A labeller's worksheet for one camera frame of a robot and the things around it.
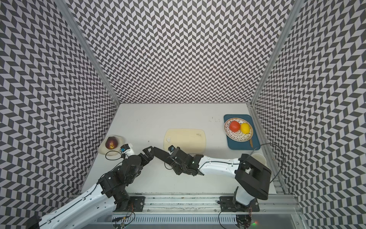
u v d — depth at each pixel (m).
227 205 0.72
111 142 0.89
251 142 0.96
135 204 0.73
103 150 0.92
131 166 0.56
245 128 0.97
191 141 0.96
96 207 0.56
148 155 0.69
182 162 0.62
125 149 0.67
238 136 0.99
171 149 0.73
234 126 0.99
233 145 0.96
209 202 0.75
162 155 0.95
